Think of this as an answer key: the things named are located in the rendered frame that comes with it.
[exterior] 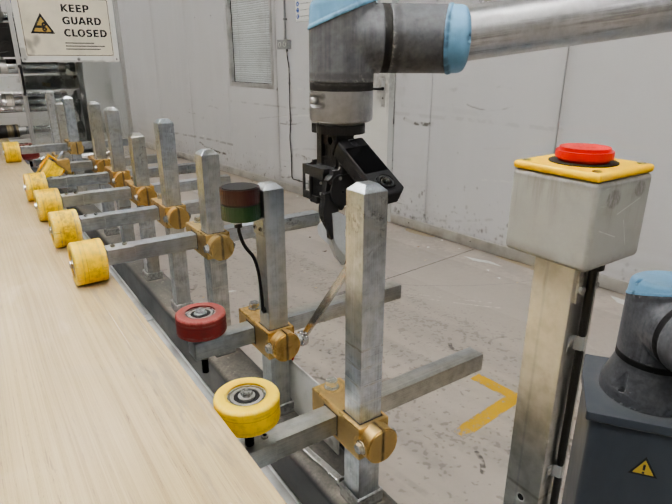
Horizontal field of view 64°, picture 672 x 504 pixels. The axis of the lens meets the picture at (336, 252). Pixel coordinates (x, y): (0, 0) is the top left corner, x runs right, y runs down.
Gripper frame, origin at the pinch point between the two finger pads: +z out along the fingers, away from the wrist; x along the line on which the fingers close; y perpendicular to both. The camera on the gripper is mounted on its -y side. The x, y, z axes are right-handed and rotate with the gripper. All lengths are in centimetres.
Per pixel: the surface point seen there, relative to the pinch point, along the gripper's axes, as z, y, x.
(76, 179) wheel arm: 6, 113, 20
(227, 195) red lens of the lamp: -10.0, 8.7, 15.2
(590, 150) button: -23.0, -41.9, 9.0
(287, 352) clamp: 17.0, 5.8, 7.7
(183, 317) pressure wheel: 9.9, 13.6, 21.9
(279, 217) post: -5.5, 8.4, 7.0
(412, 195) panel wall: 74, 249, -239
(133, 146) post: -7, 83, 9
